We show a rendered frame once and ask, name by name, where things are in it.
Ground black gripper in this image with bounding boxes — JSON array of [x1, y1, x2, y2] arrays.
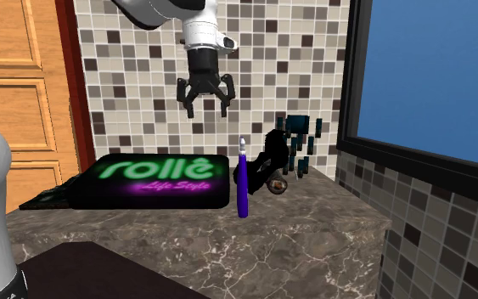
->
[[176, 48, 237, 120]]

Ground teal block with pegs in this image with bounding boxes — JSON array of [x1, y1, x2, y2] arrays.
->
[[275, 114, 323, 179]]

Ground flat black device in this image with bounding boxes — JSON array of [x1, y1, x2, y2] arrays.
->
[[18, 173, 78, 212]]

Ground black framed window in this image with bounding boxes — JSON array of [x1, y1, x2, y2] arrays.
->
[[336, 0, 478, 200]]

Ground wooden door with red frame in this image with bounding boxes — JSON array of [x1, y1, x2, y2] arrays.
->
[[0, 0, 97, 215]]

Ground purple pen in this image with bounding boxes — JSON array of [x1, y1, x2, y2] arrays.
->
[[236, 136, 250, 220]]

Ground black box with neon lettering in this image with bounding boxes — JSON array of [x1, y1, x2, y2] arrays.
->
[[67, 153, 232, 211]]

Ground black figure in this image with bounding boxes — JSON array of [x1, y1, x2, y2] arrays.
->
[[233, 128, 293, 196]]

